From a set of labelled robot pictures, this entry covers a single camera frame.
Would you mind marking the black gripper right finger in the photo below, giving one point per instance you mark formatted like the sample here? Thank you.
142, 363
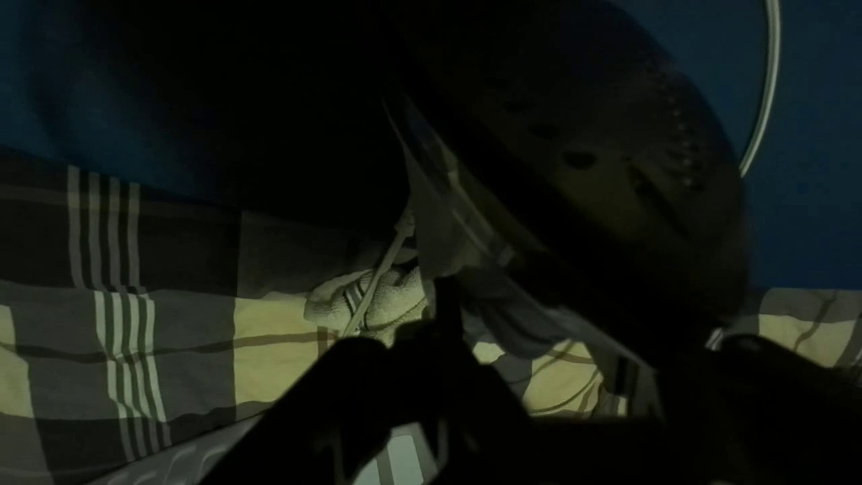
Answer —
756, 412

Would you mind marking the plaid bed comforter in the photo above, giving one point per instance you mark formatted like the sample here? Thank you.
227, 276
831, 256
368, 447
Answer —
138, 318

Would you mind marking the black clothes iron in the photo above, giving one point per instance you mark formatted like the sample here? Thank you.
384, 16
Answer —
567, 173

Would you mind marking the blue ironing board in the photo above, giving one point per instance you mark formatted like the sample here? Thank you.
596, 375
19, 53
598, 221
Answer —
190, 92

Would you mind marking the white laundry basket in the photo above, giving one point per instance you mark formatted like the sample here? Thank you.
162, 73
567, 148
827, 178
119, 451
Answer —
267, 451

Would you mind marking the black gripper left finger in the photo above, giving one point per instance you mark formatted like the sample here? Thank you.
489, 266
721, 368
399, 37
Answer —
430, 375

